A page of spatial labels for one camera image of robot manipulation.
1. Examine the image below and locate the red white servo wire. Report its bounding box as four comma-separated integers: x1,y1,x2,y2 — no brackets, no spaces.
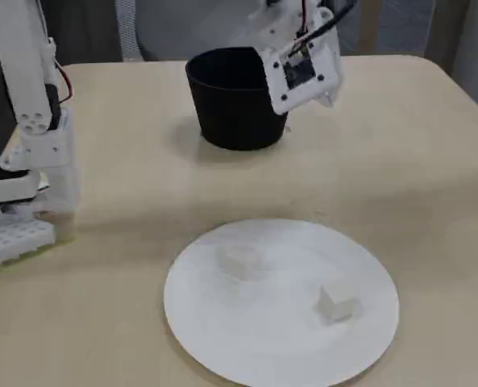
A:
294,0,310,40

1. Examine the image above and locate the white green office chair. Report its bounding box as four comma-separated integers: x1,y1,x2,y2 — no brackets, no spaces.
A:
115,0,264,62

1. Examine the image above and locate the white block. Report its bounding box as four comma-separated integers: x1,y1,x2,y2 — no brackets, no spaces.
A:
221,246,264,280
315,284,363,323

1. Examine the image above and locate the white plate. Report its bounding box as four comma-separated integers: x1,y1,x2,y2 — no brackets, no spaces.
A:
164,218,401,387

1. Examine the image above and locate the thick black camera cable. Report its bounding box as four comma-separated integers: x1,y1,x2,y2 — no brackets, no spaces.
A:
293,0,360,45

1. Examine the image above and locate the thin red base wire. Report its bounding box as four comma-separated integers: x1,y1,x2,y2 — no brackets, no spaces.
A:
54,60,77,106

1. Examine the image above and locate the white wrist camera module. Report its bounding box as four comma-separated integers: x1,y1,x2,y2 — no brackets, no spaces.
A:
260,31,343,115

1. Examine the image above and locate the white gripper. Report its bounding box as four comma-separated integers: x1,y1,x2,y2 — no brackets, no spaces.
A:
246,0,339,110

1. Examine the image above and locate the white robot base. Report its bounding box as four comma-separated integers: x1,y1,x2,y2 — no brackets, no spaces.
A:
0,108,81,267

